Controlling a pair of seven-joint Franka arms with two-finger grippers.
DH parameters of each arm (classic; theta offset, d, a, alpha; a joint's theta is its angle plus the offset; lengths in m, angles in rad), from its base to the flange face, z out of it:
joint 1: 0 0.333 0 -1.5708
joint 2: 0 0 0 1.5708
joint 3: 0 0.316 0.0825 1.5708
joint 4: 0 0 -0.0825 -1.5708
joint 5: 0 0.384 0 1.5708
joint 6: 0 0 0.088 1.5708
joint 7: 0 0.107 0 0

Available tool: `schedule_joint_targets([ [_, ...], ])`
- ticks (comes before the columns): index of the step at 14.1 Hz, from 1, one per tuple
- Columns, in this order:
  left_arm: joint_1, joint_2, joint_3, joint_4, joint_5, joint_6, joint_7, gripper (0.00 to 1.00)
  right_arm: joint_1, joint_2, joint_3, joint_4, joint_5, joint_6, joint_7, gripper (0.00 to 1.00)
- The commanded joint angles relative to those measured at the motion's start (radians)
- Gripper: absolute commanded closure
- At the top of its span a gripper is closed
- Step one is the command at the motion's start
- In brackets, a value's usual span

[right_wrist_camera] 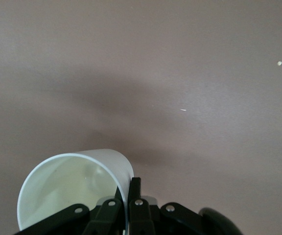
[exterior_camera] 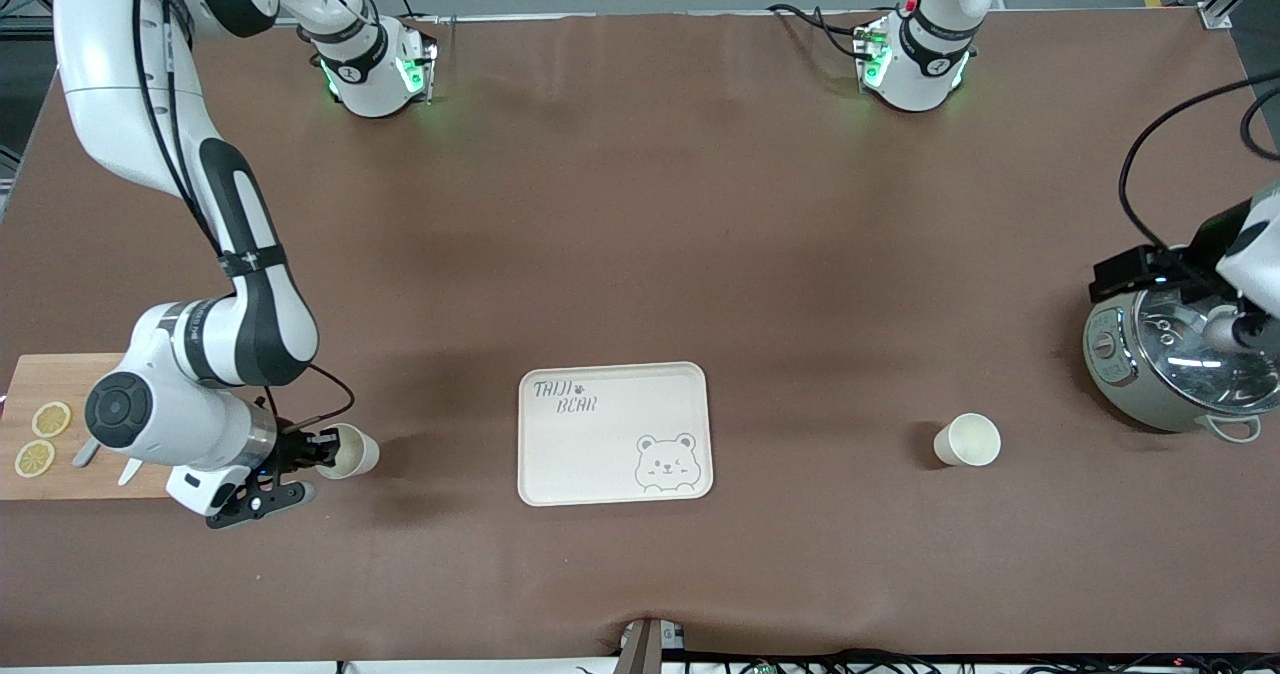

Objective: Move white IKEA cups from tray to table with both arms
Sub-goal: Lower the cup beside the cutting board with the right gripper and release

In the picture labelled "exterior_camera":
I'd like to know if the white IKEA cup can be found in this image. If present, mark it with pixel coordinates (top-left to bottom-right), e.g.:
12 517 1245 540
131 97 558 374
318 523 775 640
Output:
933 413 1002 468
315 423 382 481

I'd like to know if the glass pot lid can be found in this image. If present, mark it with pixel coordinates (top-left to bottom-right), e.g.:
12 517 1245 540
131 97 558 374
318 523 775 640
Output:
1133 289 1280 417

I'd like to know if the green electric cooking pot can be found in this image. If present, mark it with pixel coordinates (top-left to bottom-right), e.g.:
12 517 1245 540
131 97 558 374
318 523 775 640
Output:
1083 244 1280 445

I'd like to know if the wooden cutting board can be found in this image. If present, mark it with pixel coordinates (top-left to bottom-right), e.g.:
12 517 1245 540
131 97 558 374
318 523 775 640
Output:
0 353 173 501

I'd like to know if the cream bear print tray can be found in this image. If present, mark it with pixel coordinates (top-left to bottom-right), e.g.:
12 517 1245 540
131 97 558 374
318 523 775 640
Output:
517 362 715 507

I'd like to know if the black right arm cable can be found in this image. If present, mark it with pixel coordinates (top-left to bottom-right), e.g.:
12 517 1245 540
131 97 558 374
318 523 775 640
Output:
130 0 357 437

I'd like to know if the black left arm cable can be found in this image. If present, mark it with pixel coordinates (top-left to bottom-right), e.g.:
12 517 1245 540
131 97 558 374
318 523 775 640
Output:
1118 72 1280 255

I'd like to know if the metal table edge bracket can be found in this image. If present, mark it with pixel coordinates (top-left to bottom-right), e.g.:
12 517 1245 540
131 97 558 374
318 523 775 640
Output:
618 617 689 674

